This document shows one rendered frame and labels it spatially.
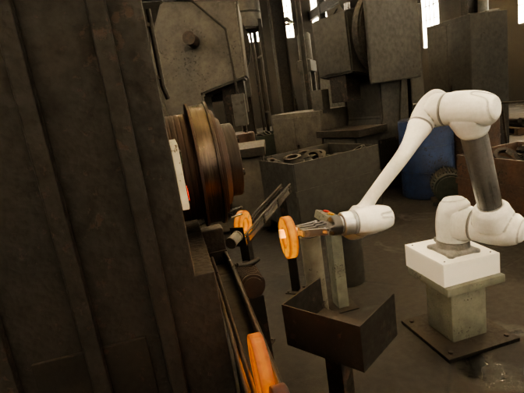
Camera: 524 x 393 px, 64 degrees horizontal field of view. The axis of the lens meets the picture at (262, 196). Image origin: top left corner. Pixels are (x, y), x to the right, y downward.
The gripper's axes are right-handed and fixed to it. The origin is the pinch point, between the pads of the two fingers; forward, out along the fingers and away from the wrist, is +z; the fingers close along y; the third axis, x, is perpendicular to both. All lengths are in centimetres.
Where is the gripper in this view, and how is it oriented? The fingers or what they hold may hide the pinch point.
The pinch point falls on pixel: (288, 232)
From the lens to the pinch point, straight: 151.7
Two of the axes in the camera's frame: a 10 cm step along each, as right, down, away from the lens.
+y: -2.3, -1.9, 9.6
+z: -9.7, 1.4, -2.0
